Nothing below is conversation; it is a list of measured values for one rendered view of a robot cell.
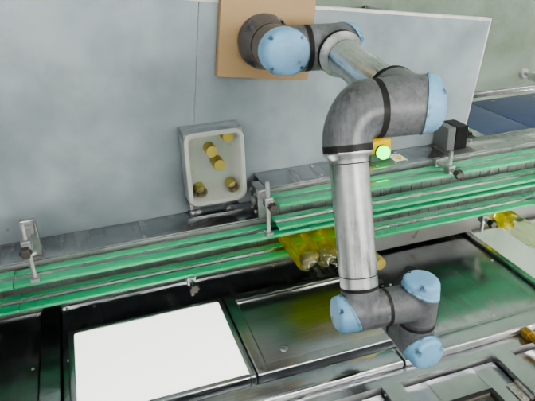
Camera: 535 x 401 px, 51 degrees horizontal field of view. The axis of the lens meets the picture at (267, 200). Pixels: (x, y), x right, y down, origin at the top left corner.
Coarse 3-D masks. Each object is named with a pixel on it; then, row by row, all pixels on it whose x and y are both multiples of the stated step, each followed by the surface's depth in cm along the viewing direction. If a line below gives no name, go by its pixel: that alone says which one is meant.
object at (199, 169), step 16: (192, 144) 163; (224, 144) 166; (240, 144) 160; (192, 160) 165; (208, 160) 166; (224, 160) 168; (240, 160) 163; (192, 176) 167; (208, 176) 169; (224, 176) 170; (240, 176) 166; (192, 192) 161; (208, 192) 169; (224, 192) 169; (240, 192) 168
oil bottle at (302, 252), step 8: (280, 240) 170; (288, 240) 162; (296, 240) 161; (304, 240) 161; (288, 248) 164; (296, 248) 158; (304, 248) 157; (312, 248) 157; (296, 256) 158; (304, 256) 154; (312, 256) 154; (296, 264) 159; (304, 264) 154
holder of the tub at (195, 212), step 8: (232, 120) 165; (184, 128) 160; (192, 128) 160; (200, 128) 159; (208, 128) 159; (216, 128) 159; (224, 128) 159; (240, 128) 159; (184, 136) 155; (184, 152) 158; (184, 160) 160; (184, 168) 163; (184, 176) 166; (184, 184) 168; (232, 200) 176; (192, 208) 173; (200, 208) 174; (208, 208) 174; (216, 208) 173; (224, 208) 173; (232, 208) 173; (240, 208) 173; (192, 216) 169; (200, 216) 169
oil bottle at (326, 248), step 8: (304, 232) 166; (312, 232) 165; (320, 232) 165; (312, 240) 161; (320, 240) 161; (328, 240) 160; (320, 248) 157; (328, 248) 157; (336, 248) 157; (320, 256) 156; (328, 256) 155; (336, 256) 156; (320, 264) 158
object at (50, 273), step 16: (480, 192) 183; (496, 192) 183; (400, 208) 174; (416, 208) 175; (272, 224) 167; (320, 224) 167; (176, 240) 161; (192, 240) 160; (208, 240) 161; (224, 240) 160; (240, 240) 160; (256, 240) 160; (96, 256) 154; (112, 256) 154; (128, 256) 154; (144, 256) 153; (160, 256) 153; (176, 256) 154; (16, 272) 148; (48, 272) 148; (64, 272) 147; (80, 272) 147; (96, 272) 148; (0, 288) 142; (16, 288) 143
